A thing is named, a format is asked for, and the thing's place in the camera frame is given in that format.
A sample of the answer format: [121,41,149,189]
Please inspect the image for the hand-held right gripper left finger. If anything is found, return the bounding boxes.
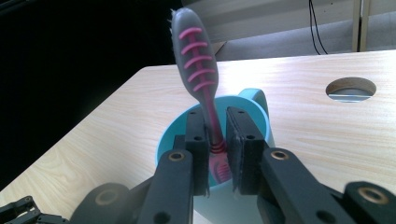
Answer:
[172,107,211,197]

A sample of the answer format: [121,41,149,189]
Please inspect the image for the grey and pink toothbrush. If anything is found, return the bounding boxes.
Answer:
[169,7,233,185]

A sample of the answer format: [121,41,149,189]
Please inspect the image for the beige metal stand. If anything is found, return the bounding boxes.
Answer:
[352,0,372,52]

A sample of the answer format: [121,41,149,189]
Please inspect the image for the black cable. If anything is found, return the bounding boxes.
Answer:
[307,0,329,56]

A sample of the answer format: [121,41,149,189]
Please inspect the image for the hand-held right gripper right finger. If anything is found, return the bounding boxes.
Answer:
[225,105,270,195]

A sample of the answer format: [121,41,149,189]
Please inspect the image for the light blue cup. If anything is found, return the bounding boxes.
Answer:
[155,88,276,224]

